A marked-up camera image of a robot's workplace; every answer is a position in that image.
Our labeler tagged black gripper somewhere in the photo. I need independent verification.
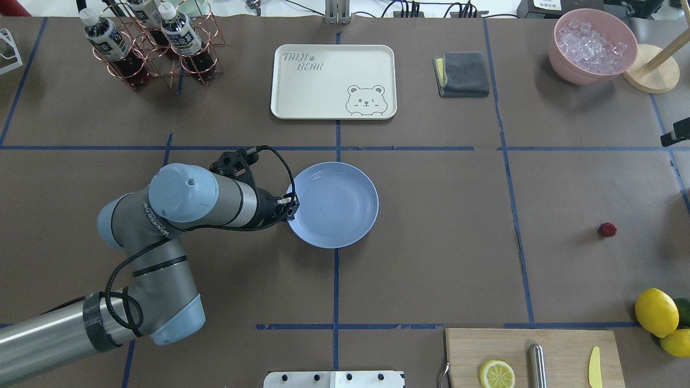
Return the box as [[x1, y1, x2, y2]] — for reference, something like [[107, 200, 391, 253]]
[[209, 150, 300, 228]]

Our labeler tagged blue plastic plate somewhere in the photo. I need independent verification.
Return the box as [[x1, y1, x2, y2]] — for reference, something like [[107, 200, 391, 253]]
[[288, 162, 380, 249]]

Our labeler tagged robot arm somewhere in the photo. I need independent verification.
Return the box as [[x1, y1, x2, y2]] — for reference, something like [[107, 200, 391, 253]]
[[1, 145, 300, 386]]

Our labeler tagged red strawberry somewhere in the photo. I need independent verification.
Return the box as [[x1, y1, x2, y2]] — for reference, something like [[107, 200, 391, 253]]
[[597, 223, 618, 238]]

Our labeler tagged round wooden stand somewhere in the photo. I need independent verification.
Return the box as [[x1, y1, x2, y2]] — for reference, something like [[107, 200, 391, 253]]
[[623, 29, 689, 94]]

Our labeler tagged cream bear serving tray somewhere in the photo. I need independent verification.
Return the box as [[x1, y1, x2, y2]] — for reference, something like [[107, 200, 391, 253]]
[[270, 44, 397, 120]]

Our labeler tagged pink bowl of ice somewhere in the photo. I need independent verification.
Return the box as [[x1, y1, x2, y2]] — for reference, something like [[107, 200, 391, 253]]
[[549, 8, 638, 85]]

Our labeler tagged green lime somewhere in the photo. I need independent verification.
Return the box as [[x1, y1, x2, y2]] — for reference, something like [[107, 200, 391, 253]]
[[673, 297, 690, 328]]

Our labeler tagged large yellow lemon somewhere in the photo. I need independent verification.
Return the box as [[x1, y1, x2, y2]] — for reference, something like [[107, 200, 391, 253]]
[[634, 288, 680, 338]]

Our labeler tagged right tea bottle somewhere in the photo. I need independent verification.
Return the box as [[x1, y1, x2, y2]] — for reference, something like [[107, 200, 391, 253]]
[[158, 2, 216, 84]]

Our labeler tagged tea bottle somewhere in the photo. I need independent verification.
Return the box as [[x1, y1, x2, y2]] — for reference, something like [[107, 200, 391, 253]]
[[79, 8, 150, 90], [126, 1, 170, 47], [158, 2, 216, 84]]

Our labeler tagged small yellow lemon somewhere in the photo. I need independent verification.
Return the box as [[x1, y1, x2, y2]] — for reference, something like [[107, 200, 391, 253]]
[[659, 328, 690, 358]]

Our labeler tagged grey folded cloth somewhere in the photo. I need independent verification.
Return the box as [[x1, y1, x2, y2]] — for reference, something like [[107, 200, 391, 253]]
[[433, 52, 489, 98]]

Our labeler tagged left tea bottle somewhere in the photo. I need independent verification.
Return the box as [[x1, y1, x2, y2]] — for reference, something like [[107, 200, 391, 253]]
[[79, 8, 150, 90]]

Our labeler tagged rear tea bottle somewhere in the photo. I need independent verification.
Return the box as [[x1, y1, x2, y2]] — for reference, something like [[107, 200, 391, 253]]
[[126, 1, 170, 47]]

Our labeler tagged wooden cutting board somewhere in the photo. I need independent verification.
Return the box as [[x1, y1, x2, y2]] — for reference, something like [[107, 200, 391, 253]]
[[444, 328, 626, 388]]

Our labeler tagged yellow plastic knife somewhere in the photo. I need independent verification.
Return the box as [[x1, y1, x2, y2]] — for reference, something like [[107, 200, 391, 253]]
[[588, 346, 602, 388]]

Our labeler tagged lemon half slice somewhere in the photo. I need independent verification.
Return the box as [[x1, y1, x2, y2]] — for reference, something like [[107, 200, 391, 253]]
[[478, 359, 516, 387]]

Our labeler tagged steel cylinder tool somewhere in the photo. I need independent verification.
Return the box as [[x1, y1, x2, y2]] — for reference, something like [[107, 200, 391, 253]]
[[528, 343, 548, 387]]

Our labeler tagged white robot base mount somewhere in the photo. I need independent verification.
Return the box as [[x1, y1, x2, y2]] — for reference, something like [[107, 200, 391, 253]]
[[263, 370, 406, 387]]

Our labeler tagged copper wire bottle rack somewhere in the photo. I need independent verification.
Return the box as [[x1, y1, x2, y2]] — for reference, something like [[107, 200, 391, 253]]
[[91, 1, 226, 91]]

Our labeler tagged aluminium frame post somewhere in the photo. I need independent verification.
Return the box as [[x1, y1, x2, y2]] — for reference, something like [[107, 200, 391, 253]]
[[325, 0, 351, 25]]

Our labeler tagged white wire rack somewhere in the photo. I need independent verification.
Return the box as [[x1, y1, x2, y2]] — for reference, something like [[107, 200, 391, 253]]
[[1, 29, 24, 74]]

